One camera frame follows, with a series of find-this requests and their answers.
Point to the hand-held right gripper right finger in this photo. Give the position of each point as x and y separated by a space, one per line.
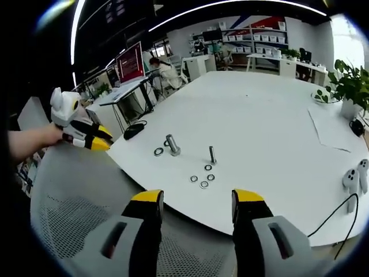
250 231

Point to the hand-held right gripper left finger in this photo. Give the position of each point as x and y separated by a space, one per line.
144 231

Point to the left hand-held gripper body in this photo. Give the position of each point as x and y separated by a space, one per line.
64 108

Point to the small metal washer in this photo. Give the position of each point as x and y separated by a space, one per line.
207 167
204 185
211 177
194 179

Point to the large metal washer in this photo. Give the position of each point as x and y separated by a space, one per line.
165 143
158 151

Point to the large metal threaded stud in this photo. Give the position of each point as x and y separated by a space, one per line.
173 144

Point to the small metal threaded stud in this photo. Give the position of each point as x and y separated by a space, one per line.
212 154

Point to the person's left hand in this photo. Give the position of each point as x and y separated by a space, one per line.
54 134

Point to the white panel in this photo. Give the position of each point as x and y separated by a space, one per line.
31 114

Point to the black computer mouse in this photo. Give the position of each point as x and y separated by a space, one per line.
132 132

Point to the grey mesh office chair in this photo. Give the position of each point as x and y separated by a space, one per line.
72 187

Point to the grey standing desk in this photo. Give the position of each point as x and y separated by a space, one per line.
124 92

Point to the red screen monitor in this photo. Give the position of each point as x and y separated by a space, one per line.
130 64

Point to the white game controller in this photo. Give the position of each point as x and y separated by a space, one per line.
363 173
351 184

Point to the white counter cabinet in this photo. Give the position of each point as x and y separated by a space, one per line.
199 66

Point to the white paper sheet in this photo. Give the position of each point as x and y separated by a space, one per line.
331 127

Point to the small black device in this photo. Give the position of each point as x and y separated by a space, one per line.
357 127

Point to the black monitor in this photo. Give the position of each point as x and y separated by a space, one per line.
212 35

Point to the white plate with leaves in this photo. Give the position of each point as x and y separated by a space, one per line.
324 96

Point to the green potted plant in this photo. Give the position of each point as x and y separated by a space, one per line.
351 86

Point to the shelf with white bins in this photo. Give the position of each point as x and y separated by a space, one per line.
259 39

